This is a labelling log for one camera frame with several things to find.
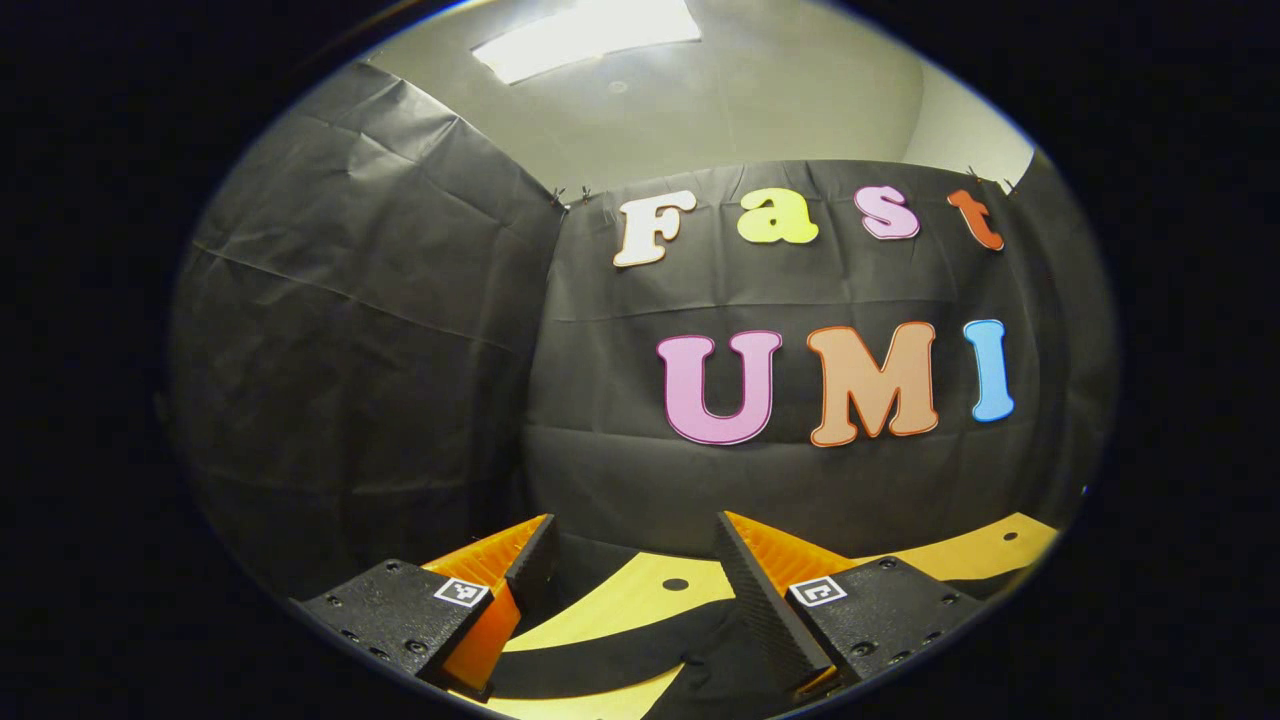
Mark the ceiling light panel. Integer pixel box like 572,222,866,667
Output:
470,0,703,86

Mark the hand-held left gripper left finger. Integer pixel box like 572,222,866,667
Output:
290,513,561,703

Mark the black backdrop cloth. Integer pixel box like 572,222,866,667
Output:
165,60,1119,601

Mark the black knit garment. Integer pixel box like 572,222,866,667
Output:
487,598,801,720

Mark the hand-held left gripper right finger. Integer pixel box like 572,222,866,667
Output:
714,510,991,701

